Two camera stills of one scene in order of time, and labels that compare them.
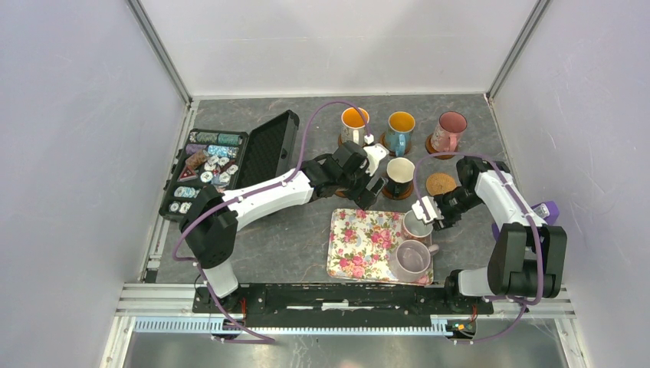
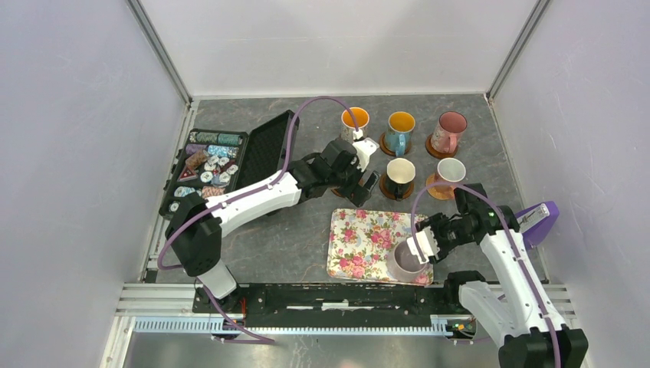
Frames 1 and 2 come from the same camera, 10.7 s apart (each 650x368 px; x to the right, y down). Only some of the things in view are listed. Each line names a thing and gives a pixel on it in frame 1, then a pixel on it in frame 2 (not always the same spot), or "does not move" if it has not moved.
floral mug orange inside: (353, 127) does not move
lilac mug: (411, 261) does not move
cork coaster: (438, 183) does not move
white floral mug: (414, 228) to (451, 169)
